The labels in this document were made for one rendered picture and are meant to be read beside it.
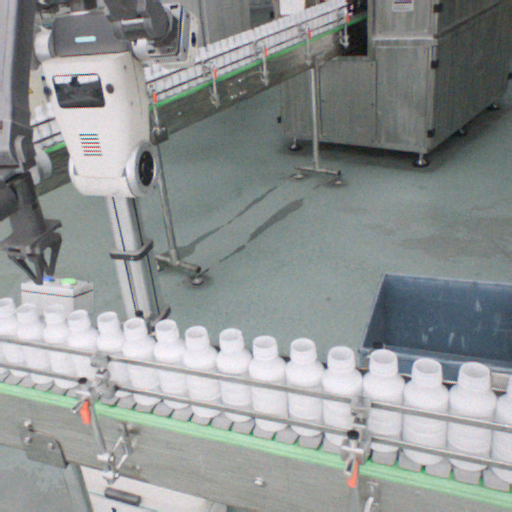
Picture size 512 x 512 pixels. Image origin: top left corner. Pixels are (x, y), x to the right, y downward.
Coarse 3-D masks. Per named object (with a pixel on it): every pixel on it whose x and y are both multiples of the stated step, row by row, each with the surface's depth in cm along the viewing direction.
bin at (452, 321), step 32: (384, 288) 151; (416, 288) 148; (448, 288) 145; (480, 288) 142; (384, 320) 156; (416, 320) 153; (448, 320) 149; (480, 320) 146; (416, 352) 156; (448, 352) 153; (480, 352) 150
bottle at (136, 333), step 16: (128, 320) 109; (128, 336) 107; (144, 336) 107; (128, 352) 108; (144, 352) 107; (128, 368) 110; (144, 368) 109; (144, 384) 110; (144, 400) 112; (160, 400) 113
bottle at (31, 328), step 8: (24, 304) 119; (32, 304) 119; (24, 312) 120; (32, 312) 117; (24, 320) 117; (32, 320) 117; (40, 320) 119; (24, 328) 118; (32, 328) 118; (40, 328) 118; (24, 336) 117; (32, 336) 117; (40, 336) 118; (24, 352) 120; (32, 352) 119; (40, 352) 119; (32, 360) 120; (40, 360) 120; (48, 360) 121; (40, 368) 121; (48, 368) 121; (32, 376) 123; (40, 376) 122
